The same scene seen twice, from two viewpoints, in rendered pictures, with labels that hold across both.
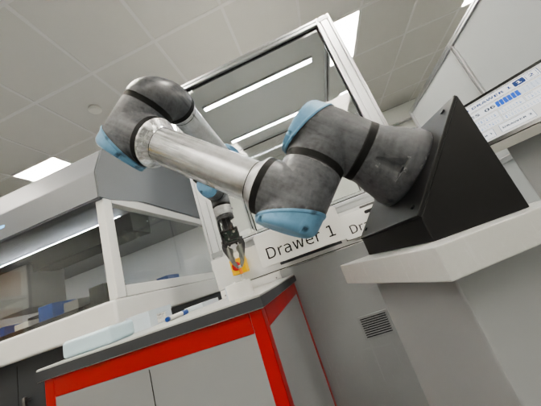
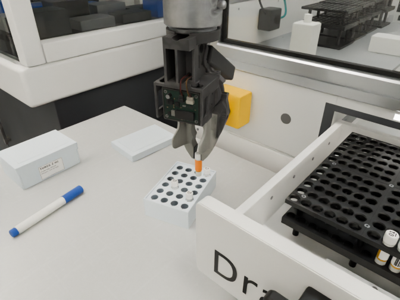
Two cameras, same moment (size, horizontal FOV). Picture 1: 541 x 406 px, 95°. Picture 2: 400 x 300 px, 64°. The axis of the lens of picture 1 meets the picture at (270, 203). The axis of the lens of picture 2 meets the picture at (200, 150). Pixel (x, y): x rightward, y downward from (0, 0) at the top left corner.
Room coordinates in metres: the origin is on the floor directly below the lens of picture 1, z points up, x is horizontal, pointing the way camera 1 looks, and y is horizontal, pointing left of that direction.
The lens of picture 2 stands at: (0.62, -0.05, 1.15)
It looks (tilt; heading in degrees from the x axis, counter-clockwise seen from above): 32 degrees down; 33
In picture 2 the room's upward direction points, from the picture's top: straight up
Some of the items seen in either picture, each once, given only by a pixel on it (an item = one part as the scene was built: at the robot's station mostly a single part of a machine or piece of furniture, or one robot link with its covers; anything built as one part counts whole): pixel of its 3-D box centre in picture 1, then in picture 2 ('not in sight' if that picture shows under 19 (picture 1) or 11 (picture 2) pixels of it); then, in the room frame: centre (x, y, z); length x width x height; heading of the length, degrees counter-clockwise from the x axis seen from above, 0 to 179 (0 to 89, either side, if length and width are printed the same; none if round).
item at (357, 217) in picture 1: (374, 217); not in sight; (1.10, -0.41, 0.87); 0.29 x 0.02 x 0.11; 82
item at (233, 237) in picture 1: (229, 229); (191, 74); (0.98, 0.19, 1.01); 0.09 x 0.08 x 0.12; 10
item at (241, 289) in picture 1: (239, 289); not in sight; (0.71, 0.16, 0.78); 0.07 x 0.07 x 0.04
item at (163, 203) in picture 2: not in sight; (182, 191); (0.98, 0.22, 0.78); 0.12 x 0.08 x 0.04; 10
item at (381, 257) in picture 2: not in sight; (385, 249); (0.92, -0.09, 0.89); 0.01 x 0.01 x 0.05
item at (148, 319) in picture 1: (150, 318); (40, 157); (0.91, 0.53, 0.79); 0.13 x 0.09 x 0.05; 173
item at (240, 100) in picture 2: (239, 266); (230, 106); (1.17, 0.23, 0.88); 0.07 x 0.05 x 0.07; 82
